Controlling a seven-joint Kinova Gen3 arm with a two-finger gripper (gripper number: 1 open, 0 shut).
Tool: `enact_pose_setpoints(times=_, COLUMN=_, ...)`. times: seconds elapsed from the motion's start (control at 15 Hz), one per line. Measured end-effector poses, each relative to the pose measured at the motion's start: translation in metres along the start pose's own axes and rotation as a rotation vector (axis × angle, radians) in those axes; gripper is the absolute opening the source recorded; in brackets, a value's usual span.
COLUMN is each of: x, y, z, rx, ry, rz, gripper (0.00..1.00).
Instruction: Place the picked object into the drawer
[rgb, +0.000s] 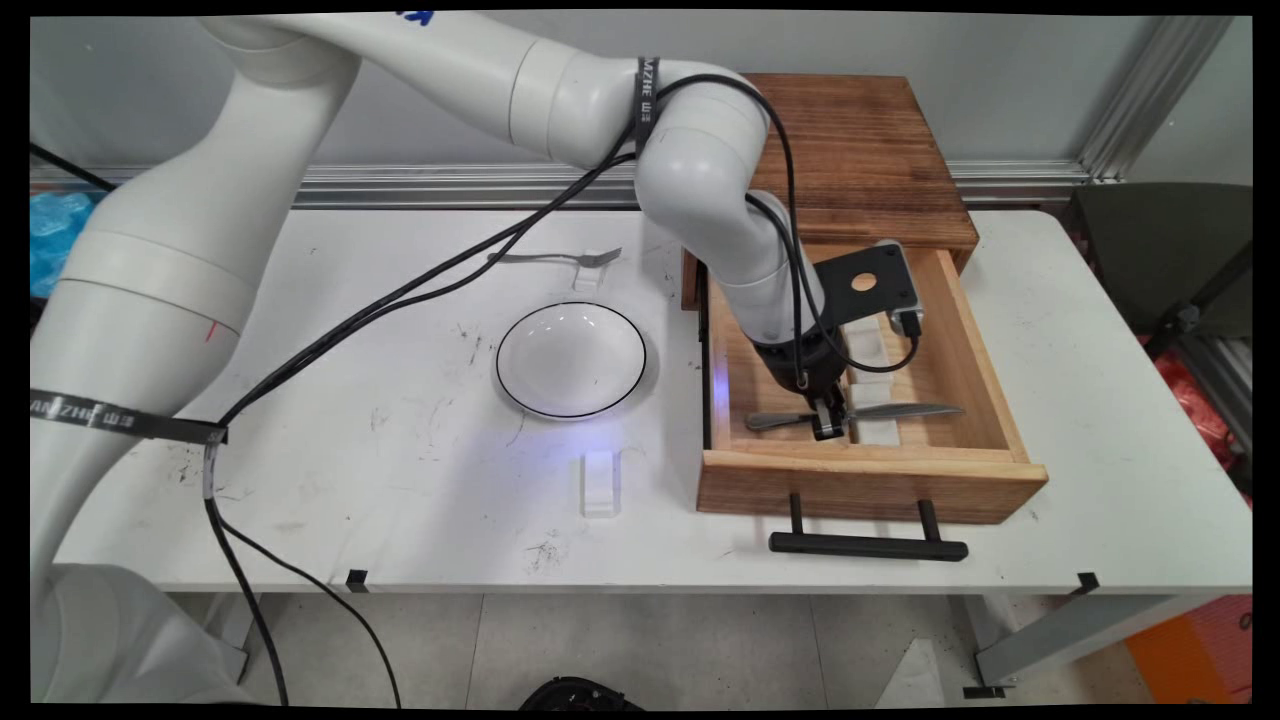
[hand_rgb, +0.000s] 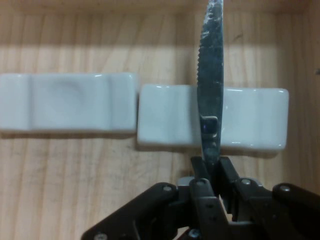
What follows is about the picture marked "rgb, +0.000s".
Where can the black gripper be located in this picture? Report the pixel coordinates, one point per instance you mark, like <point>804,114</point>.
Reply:
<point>800,365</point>

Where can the silver serrated table knife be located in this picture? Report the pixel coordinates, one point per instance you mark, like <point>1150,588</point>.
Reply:
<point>905,411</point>

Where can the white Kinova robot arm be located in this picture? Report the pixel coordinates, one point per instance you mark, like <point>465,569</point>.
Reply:
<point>180,250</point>

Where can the white ceramic cutlery rest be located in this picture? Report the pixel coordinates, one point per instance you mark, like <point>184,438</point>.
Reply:
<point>588,280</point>
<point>601,490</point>
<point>868,345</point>
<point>880,432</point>

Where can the light wooden drawer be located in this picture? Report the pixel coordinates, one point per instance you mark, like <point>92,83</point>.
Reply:
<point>960,350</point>

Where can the white plate with black rim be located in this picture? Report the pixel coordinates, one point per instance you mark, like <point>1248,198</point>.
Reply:
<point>572,360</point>

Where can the dark brown wooden cabinet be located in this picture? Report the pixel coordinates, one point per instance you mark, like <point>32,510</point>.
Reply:
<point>860,150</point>

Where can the silver fork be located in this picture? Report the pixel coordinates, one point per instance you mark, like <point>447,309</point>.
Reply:
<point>570,258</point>

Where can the black tape piece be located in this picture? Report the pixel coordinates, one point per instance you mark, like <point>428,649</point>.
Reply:
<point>1089,583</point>
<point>357,579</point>

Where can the grey table leg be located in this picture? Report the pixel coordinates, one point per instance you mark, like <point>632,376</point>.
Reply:
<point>232,625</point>
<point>1070,630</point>

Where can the red bag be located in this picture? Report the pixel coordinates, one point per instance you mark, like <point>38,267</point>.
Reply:
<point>1195,400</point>

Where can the dark chair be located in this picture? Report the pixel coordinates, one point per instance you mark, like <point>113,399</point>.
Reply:
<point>1160,250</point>

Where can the black round object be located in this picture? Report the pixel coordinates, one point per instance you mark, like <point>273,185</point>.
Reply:
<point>580,695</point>

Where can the orange box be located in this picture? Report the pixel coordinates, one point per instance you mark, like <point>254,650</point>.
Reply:
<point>1195,650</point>

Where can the slanted aluminium profile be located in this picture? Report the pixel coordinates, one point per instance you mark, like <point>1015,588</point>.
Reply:
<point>1150,95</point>

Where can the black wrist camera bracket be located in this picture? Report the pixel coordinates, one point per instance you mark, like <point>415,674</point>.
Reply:
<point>865,285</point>

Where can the horizontal aluminium rail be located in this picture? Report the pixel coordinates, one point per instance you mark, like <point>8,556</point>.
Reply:
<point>450,185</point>

